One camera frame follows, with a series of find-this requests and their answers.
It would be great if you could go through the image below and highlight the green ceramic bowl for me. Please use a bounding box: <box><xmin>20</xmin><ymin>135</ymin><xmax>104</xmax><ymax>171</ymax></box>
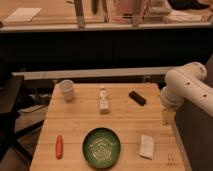
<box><xmin>82</xmin><ymin>127</ymin><xmax>121</xmax><ymax>169</ymax></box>

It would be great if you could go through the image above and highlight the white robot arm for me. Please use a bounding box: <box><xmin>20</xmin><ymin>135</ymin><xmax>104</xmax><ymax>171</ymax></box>
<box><xmin>160</xmin><ymin>62</ymin><xmax>213</xmax><ymax>125</ymax></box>

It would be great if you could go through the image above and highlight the black rectangular remote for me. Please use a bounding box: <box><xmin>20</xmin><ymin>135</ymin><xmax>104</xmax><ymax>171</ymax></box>
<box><xmin>129</xmin><ymin>91</ymin><xmax>146</xmax><ymax>106</ymax></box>

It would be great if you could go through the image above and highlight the white folded cloth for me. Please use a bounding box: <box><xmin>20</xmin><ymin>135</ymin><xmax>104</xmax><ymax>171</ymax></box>
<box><xmin>139</xmin><ymin>135</ymin><xmax>154</xmax><ymax>159</ymax></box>

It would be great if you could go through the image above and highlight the small white bottle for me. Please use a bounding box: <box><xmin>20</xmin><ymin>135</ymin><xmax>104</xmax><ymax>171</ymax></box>
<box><xmin>99</xmin><ymin>86</ymin><xmax>109</xmax><ymax>114</ymax></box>

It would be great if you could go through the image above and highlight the white paper cup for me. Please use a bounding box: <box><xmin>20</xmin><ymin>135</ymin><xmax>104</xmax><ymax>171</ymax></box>
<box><xmin>59</xmin><ymin>80</ymin><xmax>74</xmax><ymax>101</ymax></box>

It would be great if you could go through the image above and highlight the orange toy carrot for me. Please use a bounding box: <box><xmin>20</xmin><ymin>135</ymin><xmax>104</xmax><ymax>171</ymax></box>
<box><xmin>55</xmin><ymin>135</ymin><xmax>63</xmax><ymax>159</ymax></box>

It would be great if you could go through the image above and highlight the black office chair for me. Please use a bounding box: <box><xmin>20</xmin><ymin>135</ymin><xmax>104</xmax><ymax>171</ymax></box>
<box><xmin>0</xmin><ymin>76</ymin><xmax>44</xmax><ymax>162</ymax></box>

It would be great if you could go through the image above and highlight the white paper sheet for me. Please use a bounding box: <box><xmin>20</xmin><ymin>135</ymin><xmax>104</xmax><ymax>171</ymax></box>
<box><xmin>5</xmin><ymin>8</ymin><xmax>41</xmax><ymax>22</ymax></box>

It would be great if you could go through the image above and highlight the metal frame post right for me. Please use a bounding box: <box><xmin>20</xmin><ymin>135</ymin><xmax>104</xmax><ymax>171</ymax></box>
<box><xmin>132</xmin><ymin>0</ymin><xmax>142</xmax><ymax>27</ymax></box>

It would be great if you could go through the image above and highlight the metal frame post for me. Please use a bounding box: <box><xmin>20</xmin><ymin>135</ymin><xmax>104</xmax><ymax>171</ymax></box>
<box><xmin>74</xmin><ymin>0</ymin><xmax>85</xmax><ymax>28</ymax></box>
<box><xmin>132</xmin><ymin>0</ymin><xmax>142</xmax><ymax>27</ymax></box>

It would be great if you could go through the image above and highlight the metal frame post left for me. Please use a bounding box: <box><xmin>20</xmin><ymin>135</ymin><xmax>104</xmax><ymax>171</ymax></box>
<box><xmin>74</xmin><ymin>0</ymin><xmax>85</xmax><ymax>28</ymax></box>

